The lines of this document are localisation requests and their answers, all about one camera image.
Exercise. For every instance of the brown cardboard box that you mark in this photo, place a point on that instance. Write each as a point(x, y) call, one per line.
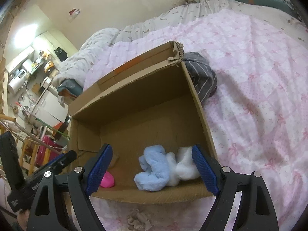
point(146, 101)

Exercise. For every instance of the pink floral bed quilt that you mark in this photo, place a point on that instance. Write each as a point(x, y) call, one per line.
point(258, 116)

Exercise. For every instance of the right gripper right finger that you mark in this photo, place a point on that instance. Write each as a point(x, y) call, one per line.
point(209, 169)

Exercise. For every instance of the yellow wooden shelf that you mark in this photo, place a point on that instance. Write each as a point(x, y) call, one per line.
point(31, 159)

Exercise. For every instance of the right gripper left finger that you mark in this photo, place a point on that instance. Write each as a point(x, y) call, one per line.
point(96, 167)

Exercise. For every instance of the grey striped cloth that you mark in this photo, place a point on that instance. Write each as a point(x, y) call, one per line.
point(202, 75)

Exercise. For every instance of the left hand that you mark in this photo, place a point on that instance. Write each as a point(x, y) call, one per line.
point(22, 219)

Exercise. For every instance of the white washing machine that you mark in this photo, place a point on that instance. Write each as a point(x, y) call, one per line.
point(16, 82)

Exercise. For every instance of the pink round soft object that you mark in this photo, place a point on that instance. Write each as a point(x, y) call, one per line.
point(107, 181)

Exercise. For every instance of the beige dotted scrunchie in bag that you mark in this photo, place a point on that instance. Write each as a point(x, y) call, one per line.
point(138, 221)

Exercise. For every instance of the light blue fluffy sock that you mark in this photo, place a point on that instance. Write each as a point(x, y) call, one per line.
point(156, 172)

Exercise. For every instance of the white fluffy sock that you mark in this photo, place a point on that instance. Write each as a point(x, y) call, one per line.
point(182, 166)

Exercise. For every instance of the white grey patterned duvet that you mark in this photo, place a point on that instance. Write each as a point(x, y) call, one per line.
point(72, 74)

